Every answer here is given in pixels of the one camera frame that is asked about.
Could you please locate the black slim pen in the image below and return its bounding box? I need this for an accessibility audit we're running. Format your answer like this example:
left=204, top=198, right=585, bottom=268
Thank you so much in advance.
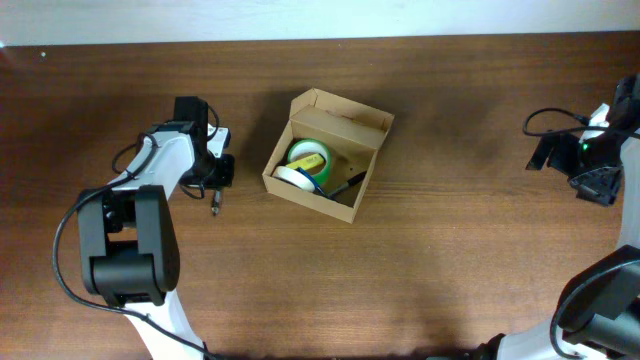
left=211, top=189, right=223, bottom=216

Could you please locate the cream masking tape roll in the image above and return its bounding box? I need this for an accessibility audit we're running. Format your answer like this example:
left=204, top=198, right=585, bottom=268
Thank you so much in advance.
left=272, top=166, right=314, bottom=193

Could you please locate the green tape roll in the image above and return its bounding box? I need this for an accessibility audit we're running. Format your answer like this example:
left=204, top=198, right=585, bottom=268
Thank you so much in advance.
left=287, top=138, right=333, bottom=186

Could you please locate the blue ballpoint pen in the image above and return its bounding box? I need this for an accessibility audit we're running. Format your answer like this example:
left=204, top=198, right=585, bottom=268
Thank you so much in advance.
left=297, top=167, right=328, bottom=198

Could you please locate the yellow box cutter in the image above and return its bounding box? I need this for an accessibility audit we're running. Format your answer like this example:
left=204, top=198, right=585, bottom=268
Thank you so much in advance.
left=286, top=153, right=325, bottom=171

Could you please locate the brown cardboard box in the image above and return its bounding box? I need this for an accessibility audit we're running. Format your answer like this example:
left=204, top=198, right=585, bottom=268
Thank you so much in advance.
left=262, top=88, right=395, bottom=223

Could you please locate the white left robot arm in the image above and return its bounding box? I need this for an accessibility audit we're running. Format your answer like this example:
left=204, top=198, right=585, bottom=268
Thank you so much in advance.
left=73, top=96, right=235, bottom=359

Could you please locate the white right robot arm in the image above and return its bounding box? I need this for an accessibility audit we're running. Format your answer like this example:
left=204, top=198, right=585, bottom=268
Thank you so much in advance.
left=465, top=75, right=639, bottom=360

